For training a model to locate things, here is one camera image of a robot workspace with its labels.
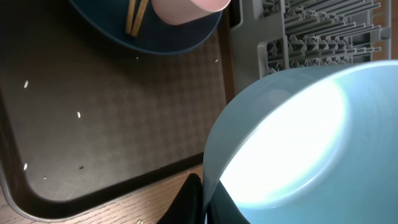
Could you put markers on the pink cup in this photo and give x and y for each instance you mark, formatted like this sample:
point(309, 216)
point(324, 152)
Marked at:
point(176, 12)

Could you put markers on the right wooden chopstick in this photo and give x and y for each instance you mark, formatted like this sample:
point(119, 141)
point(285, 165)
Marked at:
point(139, 17)

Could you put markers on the brown plastic serving tray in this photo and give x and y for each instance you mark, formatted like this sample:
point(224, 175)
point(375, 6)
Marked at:
point(86, 120)

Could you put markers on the left wooden chopstick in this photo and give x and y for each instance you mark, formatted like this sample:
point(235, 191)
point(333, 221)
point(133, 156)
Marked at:
point(130, 16)

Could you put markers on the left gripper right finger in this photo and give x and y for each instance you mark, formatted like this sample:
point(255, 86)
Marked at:
point(222, 209)

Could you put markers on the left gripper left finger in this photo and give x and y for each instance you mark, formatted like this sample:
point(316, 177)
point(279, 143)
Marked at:
point(186, 207)

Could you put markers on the grey dishwasher rack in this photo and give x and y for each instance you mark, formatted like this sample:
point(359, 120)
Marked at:
point(269, 36)

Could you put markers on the dark blue plate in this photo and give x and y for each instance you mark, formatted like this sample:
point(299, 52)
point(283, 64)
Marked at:
point(155, 36)

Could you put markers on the wooden chopstick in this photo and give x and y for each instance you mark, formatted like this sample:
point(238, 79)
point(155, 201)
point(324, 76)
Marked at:
point(130, 16)
point(139, 17)

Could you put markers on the light blue bowl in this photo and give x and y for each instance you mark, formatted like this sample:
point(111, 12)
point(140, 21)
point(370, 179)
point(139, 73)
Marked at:
point(310, 145)

